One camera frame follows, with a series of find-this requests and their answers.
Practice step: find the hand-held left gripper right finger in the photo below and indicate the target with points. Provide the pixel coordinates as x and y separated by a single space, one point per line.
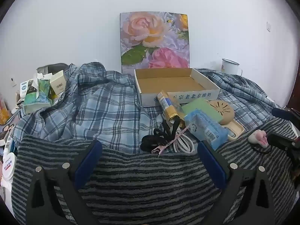
212 166

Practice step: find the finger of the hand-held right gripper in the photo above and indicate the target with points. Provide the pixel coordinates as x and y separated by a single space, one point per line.
284 115
281 141

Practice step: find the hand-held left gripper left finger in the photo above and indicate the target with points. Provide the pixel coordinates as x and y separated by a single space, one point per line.
90 161

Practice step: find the light blue wipes packet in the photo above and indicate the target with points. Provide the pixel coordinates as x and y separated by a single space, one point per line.
206 129

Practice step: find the beige round vented device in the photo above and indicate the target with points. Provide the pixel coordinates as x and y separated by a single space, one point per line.
225 112

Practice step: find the green card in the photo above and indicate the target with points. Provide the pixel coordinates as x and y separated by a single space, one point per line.
199 105

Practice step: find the gold and blue packet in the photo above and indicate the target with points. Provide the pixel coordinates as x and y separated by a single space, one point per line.
167 104

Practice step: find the cardboard box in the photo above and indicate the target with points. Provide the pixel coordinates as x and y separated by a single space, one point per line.
164 80

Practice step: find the brown wooden door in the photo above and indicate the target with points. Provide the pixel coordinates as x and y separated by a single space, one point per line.
294 86

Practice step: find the blue plaid cloth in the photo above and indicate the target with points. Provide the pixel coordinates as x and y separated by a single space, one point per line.
105 112

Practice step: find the pink hair clip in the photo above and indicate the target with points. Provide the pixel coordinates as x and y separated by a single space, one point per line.
164 146

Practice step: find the grey striped blanket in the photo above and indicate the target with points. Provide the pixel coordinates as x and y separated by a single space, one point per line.
145 187

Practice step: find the white enamel mug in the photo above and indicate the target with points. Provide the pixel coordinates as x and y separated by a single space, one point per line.
228 66

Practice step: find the white round jar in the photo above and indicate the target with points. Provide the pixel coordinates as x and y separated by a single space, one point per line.
9 166

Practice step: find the green floral tissue pack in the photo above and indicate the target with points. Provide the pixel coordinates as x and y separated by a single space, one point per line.
35 98

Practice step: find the small beige carton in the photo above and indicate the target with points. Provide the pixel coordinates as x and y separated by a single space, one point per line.
57 82

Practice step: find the orange packet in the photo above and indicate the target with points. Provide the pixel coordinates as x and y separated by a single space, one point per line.
4 112

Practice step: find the blue and white packet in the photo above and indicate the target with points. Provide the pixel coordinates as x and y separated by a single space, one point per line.
23 88

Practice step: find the grey storage basket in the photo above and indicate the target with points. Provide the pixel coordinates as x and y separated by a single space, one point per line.
54 66

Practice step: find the floral rose painting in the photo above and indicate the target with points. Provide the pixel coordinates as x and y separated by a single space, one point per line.
140 28

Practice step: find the white wall switch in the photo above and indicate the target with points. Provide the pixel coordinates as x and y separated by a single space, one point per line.
268 26

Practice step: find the white wall socket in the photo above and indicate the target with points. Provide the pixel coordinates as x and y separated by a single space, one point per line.
13 81

